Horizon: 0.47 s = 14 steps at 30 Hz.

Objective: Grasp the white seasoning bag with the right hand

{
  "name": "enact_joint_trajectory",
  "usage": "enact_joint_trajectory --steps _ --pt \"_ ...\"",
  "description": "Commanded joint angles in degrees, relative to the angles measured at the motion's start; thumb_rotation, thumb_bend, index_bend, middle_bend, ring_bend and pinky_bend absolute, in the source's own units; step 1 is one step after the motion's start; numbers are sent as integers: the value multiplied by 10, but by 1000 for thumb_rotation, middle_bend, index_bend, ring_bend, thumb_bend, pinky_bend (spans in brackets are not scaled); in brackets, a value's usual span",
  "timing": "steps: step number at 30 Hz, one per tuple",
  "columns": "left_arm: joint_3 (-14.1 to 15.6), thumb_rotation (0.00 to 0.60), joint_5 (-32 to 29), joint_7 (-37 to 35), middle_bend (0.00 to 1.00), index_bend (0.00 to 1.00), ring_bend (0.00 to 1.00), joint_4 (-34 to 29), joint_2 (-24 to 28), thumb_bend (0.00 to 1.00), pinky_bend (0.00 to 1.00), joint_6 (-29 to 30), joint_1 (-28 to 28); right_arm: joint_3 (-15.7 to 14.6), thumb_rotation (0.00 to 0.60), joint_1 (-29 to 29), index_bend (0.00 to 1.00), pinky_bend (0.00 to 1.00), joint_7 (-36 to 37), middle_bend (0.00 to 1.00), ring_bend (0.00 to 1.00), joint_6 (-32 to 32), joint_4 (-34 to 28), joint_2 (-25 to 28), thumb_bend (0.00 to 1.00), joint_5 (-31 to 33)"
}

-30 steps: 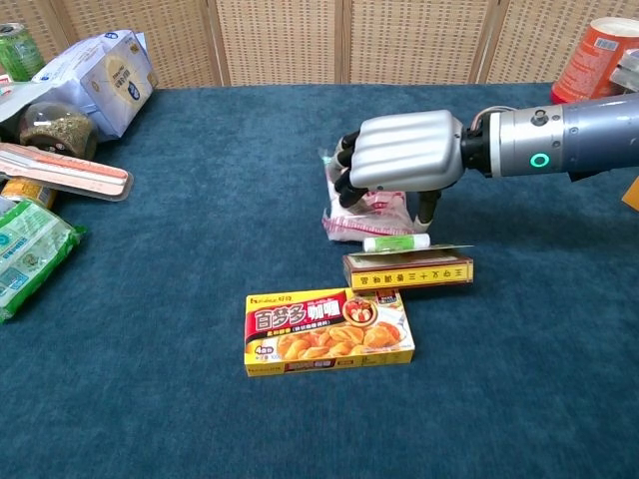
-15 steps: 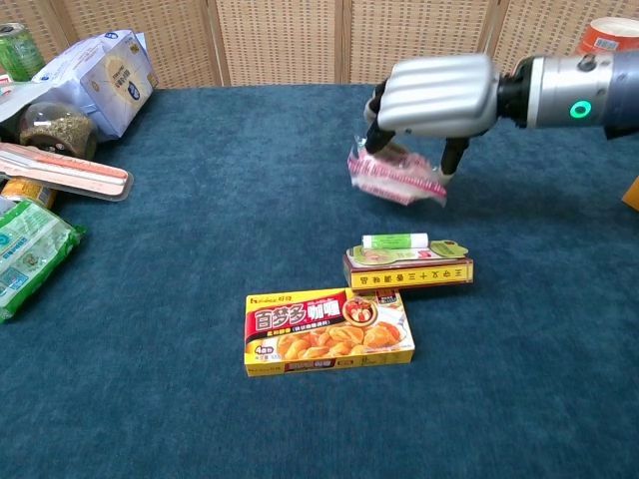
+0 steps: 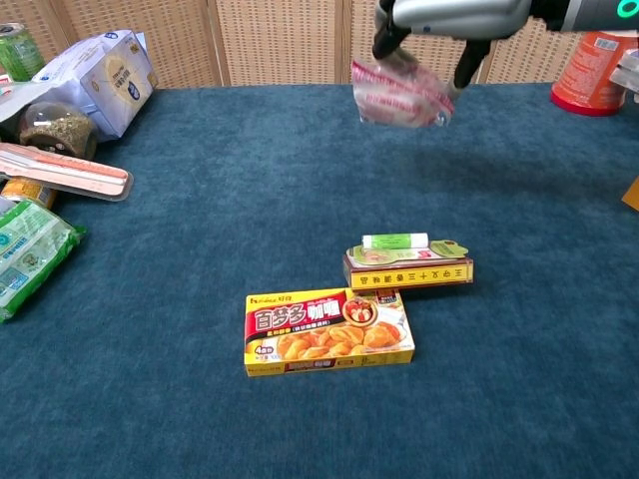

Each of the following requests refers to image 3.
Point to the orange paper cup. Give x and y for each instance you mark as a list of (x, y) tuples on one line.
[(591, 75)]

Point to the blue felt table cloth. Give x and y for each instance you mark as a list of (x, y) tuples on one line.
[(199, 224)]

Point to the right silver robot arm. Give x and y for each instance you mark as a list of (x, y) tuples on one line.
[(589, 12)]

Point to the green white tube blister pack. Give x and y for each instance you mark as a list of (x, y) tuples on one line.
[(399, 247)]

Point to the glass jar of herbs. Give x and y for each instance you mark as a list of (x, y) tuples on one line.
[(60, 132)]

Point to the green drink can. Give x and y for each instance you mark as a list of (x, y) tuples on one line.
[(20, 52)]

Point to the wicker folding screen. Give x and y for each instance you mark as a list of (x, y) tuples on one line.
[(279, 40)]

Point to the green plastic packet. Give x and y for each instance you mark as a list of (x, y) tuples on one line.
[(30, 254)]

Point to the white pink snack bag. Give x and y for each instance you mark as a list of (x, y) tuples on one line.
[(394, 97)]

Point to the red yellow seasoning box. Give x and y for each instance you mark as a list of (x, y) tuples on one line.
[(409, 274)]

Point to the white blue carton box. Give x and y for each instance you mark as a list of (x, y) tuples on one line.
[(105, 80)]

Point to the yellow curry box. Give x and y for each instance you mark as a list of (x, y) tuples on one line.
[(324, 332)]

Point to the yellow tin can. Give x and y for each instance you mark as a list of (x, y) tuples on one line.
[(30, 192)]

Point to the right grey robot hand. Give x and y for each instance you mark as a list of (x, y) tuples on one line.
[(449, 15)]

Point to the beige orange carton box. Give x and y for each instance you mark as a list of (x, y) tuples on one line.
[(631, 195)]

